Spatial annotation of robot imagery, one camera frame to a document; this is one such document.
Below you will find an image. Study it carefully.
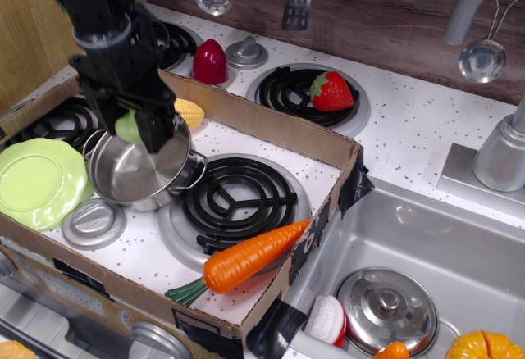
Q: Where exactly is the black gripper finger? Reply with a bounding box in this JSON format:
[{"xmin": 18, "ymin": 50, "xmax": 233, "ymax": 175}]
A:
[
  {"xmin": 84, "ymin": 88, "xmax": 130, "ymax": 135},
  {"xmin": 135, "ymin": 100, "xmax": 176, "ymax": 154}
]

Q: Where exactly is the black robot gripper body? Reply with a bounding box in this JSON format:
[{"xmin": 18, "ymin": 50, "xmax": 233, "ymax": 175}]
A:
[{"xmin": 70, "ymin": 26, "xmax": 175, "ymax": 109}]

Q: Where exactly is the light green toy broccoli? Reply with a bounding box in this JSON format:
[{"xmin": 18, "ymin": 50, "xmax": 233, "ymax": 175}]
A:
[{"xmin": 115, "ymin": 109, "xmax": 143, "ymax": 144}]

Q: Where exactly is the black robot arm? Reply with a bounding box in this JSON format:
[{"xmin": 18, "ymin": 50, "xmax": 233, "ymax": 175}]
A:
[{"xmin": 56, "ymin": 0, "xmax": 176, "ymax": 153}]

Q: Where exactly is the stainless steel pot lid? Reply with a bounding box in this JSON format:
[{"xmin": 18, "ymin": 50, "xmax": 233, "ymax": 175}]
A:
[{"xmin": 336, "ymin": 267, "xmax": 439, "ymax": 357}]

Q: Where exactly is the yellow toy corn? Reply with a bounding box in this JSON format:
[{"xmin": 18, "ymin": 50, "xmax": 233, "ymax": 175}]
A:
[{"xmin": 174, "ymin": 98, "xmax": 205, "ymax": 130}]

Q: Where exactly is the back left black burner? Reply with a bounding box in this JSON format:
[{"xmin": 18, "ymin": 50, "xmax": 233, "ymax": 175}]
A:
[{"xmin": 153, "ymin": 22, "xmax": 198, "ymax": 70}]

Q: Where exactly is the dark red toy pepper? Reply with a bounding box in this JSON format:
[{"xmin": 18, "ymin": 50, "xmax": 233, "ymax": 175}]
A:
[{"xmin": 192, "ymin": 39, "xmax": 229, "ymax": 85}]

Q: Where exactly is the light green plastic plate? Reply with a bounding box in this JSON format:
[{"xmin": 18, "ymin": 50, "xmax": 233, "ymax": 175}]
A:
[{"xmin": 1, "ymin": 138, "xmax": 94, "ymax": 232}]

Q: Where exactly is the front right black burner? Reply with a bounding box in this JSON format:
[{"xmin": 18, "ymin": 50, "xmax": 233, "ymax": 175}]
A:
[{"xmin": 181, "ymin": 157, "xmax": 299, "ymax": 255}]

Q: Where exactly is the silver back stove knob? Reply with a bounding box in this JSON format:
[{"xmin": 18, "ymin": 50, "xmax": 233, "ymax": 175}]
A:
[{"xmin": 225, "ymin": 36, "xmax": 269, "ymax": 70}]

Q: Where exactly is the silver stove knob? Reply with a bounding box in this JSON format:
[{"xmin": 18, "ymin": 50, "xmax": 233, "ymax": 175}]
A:
[
  {"xmin": 62, "ymin": 199, "xmax": 126, "ymax": 251},
  {"xmin": 225, "ymin": 36, "xmax": 269, "ymax": 70}
]

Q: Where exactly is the silver front stove knob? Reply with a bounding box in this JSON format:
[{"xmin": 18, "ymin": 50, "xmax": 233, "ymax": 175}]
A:
[{"xmin": 62, "ymin": 199, "xmax": 126, "ymax": 251}]

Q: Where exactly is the orange toy carrot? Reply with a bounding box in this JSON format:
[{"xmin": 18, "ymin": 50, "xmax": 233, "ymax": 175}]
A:
[{"xmin": 165, "ymin": 220, "xmax": 310, "ymax": 307}]

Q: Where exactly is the back right black burner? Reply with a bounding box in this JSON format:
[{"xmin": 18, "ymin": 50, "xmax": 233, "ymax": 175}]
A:
[{"xmin": 247, "ymin": 66, "xmax": 361, "ymax": 128}]

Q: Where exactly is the red toy strawberry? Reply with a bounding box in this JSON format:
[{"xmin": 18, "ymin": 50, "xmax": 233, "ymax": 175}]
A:
[{"xmin": 309, "ymin": 71, "xmax": 354, "ymax": 112}]

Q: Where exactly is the brown cardboard fence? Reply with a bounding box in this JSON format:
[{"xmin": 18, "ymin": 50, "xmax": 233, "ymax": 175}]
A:
[{"xmin": 1, "ymin": 71, "xmax": 360, "ymax": 357}]

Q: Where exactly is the hanging slotted metal spatula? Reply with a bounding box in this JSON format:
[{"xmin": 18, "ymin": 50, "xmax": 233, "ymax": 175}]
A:
[{"xmin": 281, "ymin": 0, "xmax": 312, "ymax": 31}]

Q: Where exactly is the silver oven front knob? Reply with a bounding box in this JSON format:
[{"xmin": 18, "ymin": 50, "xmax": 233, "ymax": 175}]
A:
[{"xmin": 128, "ymin": 321, "xmax": 192, "ymax": 359}]

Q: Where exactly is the white and red toy food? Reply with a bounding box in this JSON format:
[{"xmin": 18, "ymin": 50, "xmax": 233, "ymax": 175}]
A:
[{"xmin": 304, "ymin": 295, "xmax": 347, "ymax": 347}]

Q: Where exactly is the orange toy at corner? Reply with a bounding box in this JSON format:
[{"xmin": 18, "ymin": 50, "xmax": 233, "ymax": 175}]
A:
[{"xmin": 0, "ymin": 340, "xmax": 36, "ymax": 359}]

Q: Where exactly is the small orange toy piece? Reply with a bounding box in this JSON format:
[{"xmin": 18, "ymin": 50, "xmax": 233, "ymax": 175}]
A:
[{"xmin": 373, "ymin": 342, "xmax": 410, "ymax": 359}]

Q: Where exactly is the hanging metal ladle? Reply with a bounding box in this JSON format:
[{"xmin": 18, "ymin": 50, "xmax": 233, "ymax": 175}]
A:
[{"xmin": 459, "ymin": 0, "xmax": 519, "ymax": 84}]

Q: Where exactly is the silver toy faucet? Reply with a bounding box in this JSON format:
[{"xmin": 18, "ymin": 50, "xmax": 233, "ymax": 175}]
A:
[{"xmin": 435, "ymin": 0, "xmax": 525, "ymax": 207}]

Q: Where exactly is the silver toy sink basin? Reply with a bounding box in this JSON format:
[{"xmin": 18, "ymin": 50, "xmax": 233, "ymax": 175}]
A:
[{"xmin": 285, "ymin": 180, "xmax": 524, "ymax": 358}]

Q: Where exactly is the yellow orange toy pumpkin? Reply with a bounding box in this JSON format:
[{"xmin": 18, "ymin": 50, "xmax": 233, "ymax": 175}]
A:
[{"xmin": 445, "ymin": 330, "xmax": 524, "ymax": 359}]

